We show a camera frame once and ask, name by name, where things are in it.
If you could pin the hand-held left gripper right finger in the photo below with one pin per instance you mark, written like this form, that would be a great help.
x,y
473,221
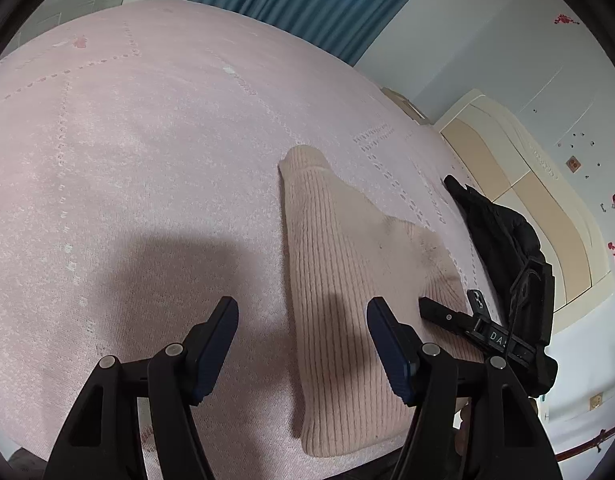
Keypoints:
x,y
387,342

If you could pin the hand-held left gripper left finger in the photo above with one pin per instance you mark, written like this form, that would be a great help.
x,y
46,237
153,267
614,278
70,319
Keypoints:
x,y
217,345

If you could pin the brown square wall decal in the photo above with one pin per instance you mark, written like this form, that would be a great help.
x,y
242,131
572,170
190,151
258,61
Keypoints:
x,y
573,164

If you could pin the beige bedside cabinet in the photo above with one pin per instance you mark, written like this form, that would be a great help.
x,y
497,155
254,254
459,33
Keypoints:
x,y
407,107

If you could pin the beige headboard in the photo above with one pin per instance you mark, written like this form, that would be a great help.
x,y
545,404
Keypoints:
x,y
537,200

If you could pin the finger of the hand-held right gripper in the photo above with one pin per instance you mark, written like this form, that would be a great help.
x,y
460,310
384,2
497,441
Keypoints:
x,y
447,316
479,305

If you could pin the wall socket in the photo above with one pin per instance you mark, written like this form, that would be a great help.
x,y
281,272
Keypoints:
x,y
596,401

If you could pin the pink ribbed knit sweater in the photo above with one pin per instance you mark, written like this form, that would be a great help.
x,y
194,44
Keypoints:
x,y
337,260

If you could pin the black garment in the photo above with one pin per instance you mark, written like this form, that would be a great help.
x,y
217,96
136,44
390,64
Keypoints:
x,y
492,230

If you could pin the pink bed blanket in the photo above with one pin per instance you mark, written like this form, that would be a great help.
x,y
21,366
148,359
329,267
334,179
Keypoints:
x,y
137,160

